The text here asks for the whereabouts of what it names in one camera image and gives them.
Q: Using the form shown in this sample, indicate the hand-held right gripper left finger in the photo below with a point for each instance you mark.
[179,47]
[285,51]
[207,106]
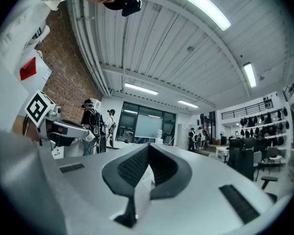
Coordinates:
[93,192]

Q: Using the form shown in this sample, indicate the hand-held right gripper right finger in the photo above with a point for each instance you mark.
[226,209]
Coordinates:
[198,204]

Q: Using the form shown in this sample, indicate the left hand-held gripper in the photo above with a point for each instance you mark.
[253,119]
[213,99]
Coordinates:
[39,108]

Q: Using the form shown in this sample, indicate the white and green object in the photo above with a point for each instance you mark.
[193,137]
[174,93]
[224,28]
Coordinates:
[143,195]

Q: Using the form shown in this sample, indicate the person's left forearm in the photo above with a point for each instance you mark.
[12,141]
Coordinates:
[18,128]

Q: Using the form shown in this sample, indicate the white cabinet with black icons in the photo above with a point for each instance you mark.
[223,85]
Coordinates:
[68,150]

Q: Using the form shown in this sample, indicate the white shelf unit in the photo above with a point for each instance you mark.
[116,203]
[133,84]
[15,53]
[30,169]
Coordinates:
[98,105]

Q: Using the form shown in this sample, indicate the black-framed window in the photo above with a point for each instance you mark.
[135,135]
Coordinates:
[127,121]

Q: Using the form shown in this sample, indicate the dark raised step platform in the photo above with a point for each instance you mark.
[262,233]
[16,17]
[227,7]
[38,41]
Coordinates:
[208,150]

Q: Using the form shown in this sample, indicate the white desk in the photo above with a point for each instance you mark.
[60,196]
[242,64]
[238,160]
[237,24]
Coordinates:
[221,149]

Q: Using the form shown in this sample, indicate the black mesh office chair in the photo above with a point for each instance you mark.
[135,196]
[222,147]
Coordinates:
[242,155]

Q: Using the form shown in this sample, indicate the grey lockers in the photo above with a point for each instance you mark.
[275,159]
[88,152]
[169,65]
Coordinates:
[182,133]

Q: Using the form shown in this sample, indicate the red paper sign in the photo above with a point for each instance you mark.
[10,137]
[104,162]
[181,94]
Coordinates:
[28,68]

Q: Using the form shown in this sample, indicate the frosted glass board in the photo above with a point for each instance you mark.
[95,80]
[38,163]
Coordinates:
[148,126]

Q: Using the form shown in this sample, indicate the long ceiling light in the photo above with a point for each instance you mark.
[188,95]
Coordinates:
[198,4]
[187,103]
[140,88]
[250,75]

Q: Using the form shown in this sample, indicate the white water dispenser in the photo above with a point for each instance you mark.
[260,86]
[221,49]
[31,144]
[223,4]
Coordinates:
[159,137]

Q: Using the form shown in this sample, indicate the white ceiling pipes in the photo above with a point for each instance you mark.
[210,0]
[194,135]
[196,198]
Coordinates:
[88,45]

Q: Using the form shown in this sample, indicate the white shelf of black helmets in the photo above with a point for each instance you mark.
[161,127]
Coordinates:
[264,131]

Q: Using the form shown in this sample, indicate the black balcony railing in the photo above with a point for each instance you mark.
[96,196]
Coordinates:
[246,111]

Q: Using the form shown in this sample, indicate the person's white shirt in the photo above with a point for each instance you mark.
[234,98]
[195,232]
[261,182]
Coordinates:
[14,33]

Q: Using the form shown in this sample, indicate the person's black cap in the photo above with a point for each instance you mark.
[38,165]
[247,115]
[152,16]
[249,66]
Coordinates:
[127,4]

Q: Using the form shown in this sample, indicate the white wall box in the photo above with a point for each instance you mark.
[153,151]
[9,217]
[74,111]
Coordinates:
[39,75]

